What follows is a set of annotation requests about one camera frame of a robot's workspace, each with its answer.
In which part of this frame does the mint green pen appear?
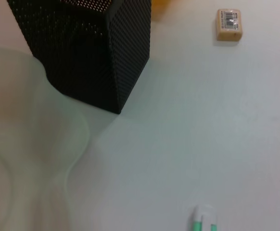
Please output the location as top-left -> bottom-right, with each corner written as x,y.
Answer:
191,204 -> 219,231

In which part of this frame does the black mesh pen holder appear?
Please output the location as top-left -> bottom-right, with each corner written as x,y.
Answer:
7,0 -> 152,115

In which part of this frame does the pale green glass fruit plate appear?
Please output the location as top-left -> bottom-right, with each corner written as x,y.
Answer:
0,44 -> 90,231

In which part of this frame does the beige eraser with barcode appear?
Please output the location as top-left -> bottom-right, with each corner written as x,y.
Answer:
216,9 -> 243,41

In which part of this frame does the yellow plastic bin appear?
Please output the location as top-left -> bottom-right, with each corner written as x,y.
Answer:
151,0 -> 171,8

